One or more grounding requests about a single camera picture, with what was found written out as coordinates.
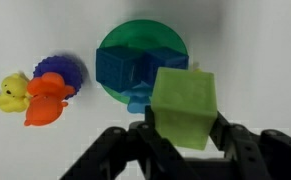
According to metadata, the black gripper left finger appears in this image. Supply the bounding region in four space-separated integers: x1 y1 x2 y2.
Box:
145 105 156 131

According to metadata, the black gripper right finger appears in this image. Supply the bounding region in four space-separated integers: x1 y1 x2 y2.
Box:
209 112 230 142

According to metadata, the light green block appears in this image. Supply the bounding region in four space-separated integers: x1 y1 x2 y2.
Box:
151 68 217 150

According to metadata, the dark blue block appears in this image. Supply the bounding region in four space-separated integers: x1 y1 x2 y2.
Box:
96 46 143 92
142 47 189 86

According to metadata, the green translucent bowl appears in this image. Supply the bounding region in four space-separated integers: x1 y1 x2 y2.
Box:
97 19 188 104

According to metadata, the light blue rubber toy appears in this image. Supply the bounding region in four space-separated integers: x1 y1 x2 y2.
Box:
122 83 153 114

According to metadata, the purple ridged cup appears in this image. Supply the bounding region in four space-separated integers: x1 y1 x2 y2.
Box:
33 55 83 99

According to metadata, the orange rubber toy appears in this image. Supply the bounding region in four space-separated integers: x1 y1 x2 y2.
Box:
24 72 75 126

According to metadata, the yellow bear rubber toy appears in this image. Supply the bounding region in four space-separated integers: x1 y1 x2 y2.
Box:
0 73 30 113

